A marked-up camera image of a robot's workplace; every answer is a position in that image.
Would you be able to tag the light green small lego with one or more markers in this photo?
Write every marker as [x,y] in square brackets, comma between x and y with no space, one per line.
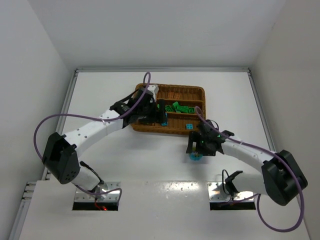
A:
[175,105]

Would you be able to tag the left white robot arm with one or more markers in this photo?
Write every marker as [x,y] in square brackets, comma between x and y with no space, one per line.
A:
[62,152]

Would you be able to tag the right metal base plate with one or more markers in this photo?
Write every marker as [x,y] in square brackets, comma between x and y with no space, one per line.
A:
[217,195]

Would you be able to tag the cyan small square lego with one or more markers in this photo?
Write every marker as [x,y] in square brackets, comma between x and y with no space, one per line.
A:
[189,126]

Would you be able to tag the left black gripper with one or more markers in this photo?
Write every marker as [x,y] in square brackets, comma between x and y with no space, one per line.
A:
[155,114]

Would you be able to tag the cyan flower face lego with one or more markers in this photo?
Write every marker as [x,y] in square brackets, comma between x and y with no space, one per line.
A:
[195,156]

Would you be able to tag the dark green square lego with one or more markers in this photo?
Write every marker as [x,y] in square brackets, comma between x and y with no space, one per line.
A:
[169,109]

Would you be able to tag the orange lego plate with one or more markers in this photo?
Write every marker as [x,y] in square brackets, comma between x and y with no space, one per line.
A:
[170,95]
[177,96]

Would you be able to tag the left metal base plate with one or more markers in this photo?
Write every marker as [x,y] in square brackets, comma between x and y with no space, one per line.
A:
[107,191]

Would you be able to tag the brown wicker divided basket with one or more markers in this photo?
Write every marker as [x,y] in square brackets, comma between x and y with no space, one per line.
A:
[191,96]

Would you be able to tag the metal base plate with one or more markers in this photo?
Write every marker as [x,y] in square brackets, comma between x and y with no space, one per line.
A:
[217,195]
[107,191]

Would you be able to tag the dark green studded lego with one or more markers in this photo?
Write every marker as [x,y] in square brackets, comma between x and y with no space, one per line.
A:
[191,110]

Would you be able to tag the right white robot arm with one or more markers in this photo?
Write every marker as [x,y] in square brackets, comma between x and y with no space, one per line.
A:
[280,177]

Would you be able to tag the green long lego brick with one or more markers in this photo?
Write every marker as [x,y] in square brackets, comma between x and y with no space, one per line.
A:
[182,109]

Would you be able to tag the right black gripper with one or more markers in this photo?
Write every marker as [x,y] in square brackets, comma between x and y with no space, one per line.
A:
[195,144]

